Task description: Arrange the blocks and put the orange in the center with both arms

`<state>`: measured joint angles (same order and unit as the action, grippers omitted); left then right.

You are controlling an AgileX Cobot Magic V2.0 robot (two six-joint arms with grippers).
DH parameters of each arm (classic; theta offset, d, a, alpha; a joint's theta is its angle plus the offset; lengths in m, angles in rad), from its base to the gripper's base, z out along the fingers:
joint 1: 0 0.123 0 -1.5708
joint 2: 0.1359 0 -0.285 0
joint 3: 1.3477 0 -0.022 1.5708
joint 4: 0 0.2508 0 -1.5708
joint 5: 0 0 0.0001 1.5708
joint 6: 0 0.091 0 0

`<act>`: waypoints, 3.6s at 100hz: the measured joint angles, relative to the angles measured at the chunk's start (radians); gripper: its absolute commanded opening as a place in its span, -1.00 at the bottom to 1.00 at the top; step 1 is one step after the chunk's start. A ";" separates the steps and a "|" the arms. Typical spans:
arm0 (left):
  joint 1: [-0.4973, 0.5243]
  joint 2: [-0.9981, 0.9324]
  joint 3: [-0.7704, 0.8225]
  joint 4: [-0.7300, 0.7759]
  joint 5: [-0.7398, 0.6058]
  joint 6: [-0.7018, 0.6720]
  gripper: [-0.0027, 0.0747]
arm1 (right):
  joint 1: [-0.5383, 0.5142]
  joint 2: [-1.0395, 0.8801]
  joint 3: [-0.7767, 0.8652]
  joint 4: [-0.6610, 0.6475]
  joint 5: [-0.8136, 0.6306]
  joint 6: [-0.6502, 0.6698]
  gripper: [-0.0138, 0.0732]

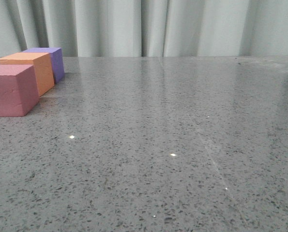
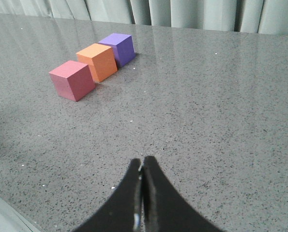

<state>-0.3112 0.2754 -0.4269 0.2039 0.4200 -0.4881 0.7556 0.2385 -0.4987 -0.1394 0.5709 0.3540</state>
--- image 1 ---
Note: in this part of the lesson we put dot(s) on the orange foam cube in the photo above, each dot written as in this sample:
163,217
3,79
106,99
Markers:
42,65

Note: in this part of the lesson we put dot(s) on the purple foam cube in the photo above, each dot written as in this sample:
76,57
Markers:
56,60

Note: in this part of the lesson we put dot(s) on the pale green curtain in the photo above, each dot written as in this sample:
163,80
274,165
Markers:
149,28

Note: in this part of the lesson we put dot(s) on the pink foam cube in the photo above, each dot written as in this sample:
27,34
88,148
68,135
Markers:
18,90

